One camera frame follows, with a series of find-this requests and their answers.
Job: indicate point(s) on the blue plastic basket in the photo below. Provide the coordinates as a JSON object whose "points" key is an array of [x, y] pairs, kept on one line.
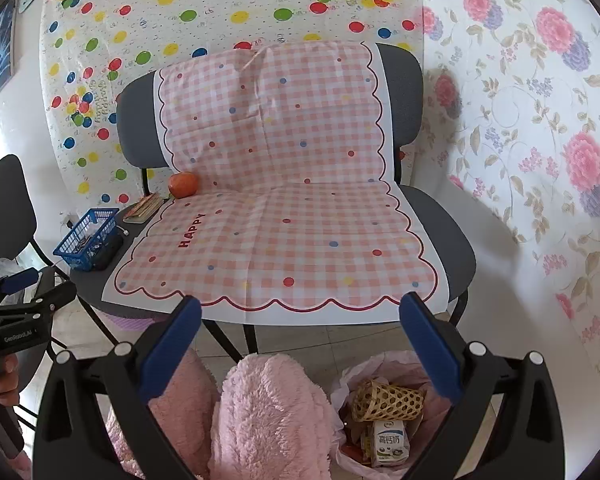
{"points": [[72, 255]]}

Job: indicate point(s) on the floral print sheet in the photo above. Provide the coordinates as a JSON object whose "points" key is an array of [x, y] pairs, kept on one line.
{"points": [[530, 110]]}

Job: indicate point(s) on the grey padded chair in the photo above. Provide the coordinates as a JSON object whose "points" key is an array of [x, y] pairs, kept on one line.
{"points": [[140, 125]]}

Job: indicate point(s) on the person's left hand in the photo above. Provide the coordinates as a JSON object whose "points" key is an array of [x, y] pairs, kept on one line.
{"points": [[6, 382]]}

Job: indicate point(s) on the black pouch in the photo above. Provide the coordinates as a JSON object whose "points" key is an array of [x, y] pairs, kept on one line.
{"points": [[107, 255]]}

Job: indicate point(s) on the white milk carton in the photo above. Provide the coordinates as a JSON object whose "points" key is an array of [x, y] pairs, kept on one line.
{"points": [[390, 442]]}

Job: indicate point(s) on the balloon print sheet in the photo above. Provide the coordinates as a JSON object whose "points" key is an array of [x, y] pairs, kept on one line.
{"points": [[205, 10]]}

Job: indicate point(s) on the red wrapper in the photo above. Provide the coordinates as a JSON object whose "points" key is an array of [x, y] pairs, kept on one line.
{"points": [[352, 451]]}

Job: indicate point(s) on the wall socket with plug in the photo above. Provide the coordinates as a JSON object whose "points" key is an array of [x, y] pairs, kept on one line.
{"points": [[69, 220]]}

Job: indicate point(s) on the pink checked cloth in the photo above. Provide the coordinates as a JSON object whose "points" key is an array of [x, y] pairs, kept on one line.
{"points": [[290, 135]]}

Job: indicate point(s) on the orange cover book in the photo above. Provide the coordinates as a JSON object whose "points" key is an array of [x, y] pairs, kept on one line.
{"points": [[142, 208]]}

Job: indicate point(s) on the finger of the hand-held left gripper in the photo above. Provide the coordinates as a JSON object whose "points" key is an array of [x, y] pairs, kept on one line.
{"points": [[20, 280], [55, 292]]}

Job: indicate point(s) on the black chair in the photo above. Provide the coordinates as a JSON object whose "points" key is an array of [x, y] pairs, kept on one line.
{"points": [[5, 200]]}

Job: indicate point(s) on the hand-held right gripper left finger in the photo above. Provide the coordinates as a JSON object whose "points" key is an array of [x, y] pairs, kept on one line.
{"points": [[172, 345]]}

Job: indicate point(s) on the pink trash bag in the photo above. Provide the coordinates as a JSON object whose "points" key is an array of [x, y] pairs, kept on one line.
{"points": [[345, 385]]}

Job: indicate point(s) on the red apple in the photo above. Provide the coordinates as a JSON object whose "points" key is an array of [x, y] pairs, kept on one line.
{"points": [[183, 185]]}

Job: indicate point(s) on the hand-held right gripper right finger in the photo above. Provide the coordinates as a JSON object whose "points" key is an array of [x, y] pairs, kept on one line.
{"points": [[432, 345]]}

